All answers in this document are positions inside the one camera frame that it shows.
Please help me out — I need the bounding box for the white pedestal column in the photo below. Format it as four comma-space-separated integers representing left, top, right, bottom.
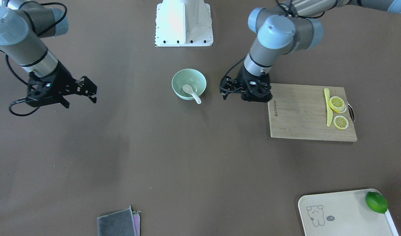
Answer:
154, 0, 214, 47

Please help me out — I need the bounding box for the white spoon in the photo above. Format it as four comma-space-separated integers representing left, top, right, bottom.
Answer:
182, 85, 202, 104

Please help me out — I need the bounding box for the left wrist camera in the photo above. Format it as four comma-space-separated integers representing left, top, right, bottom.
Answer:
219, 76, 243, 100

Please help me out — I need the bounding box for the wooden cutting board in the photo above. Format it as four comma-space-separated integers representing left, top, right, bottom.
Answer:
268, 83, 357, 142

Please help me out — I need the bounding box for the middle stacked lemon slice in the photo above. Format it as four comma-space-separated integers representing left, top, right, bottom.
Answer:
334, 105, 346, 113

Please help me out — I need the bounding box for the grey cloth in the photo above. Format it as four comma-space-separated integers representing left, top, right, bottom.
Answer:
97, 206, 141, 236

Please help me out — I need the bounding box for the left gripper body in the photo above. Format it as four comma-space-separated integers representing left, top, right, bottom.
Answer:
236, 66, 273, 103

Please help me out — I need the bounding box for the green bowl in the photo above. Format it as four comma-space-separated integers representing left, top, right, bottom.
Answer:
171, 69, 207, 100

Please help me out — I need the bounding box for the stacked lemon slice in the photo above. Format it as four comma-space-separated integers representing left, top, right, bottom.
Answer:
334, 105, 346, 113
337, 106, 347, 114
330, 96, 345, 110

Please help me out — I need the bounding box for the front stacked lemon slice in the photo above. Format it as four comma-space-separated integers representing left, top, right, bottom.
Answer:
330, 96, 345, 110

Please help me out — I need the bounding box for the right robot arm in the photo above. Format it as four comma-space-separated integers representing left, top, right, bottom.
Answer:
0, 0, 76, 108

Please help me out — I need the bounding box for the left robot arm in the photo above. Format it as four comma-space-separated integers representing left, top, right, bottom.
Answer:
222, 0, 401, 103

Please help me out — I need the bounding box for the single lemon slice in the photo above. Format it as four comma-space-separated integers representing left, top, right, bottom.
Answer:
333, 115, 349, 130

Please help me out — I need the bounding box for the cream tray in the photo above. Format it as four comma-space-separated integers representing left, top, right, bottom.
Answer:
298, 188, 398, 236

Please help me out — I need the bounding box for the yellow plastic knife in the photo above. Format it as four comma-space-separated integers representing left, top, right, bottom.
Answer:
324, 88, 333, 127

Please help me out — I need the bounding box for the green lime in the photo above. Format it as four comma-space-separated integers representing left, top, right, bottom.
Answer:
365, 191, 388, 214

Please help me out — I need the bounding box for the back stacked lemon slice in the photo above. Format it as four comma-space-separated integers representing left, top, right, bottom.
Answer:
337, 106, 347, 114

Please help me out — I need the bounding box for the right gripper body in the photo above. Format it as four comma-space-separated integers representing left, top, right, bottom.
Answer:
25, 62, 76, 108

